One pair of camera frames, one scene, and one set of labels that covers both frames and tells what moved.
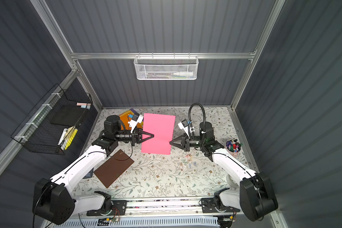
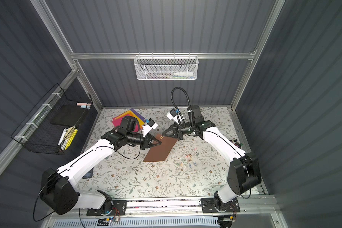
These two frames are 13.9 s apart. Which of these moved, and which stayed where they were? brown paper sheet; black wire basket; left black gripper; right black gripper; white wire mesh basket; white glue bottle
Moved: brown paper sheet; right black gripper
Stayed: left black gripper; black wire basket; white glue bottle; white wire mesh basket
